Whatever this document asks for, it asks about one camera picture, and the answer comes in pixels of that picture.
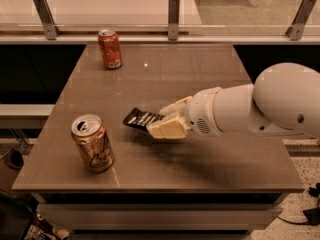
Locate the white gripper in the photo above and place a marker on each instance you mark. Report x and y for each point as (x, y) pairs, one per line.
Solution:
(201, 112)

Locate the black rxbar chocolate bar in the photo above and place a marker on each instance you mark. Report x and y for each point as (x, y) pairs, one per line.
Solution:
(141, 119)

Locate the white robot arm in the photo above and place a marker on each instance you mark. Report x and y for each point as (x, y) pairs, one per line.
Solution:
(284, 100)

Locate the orange gold soda can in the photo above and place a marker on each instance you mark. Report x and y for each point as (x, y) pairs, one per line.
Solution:
(90, 135)

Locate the red soda can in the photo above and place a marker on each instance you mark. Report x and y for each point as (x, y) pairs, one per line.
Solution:
(110, 48)

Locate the dark round bin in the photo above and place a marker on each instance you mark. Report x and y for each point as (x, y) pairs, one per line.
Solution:
(14, 160)

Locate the middle metal railing bracket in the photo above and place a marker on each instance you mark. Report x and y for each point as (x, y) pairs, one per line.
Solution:
(173, 19)

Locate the metal railing bracket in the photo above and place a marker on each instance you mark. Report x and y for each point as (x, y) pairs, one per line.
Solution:
(50, 29)
(173, 19)
(296, 29)

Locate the left metal railing bracket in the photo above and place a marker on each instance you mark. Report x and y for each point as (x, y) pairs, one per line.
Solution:
(50, 29)

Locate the right metal railing bracket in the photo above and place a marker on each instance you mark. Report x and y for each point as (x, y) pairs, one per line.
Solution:
(296, 29)

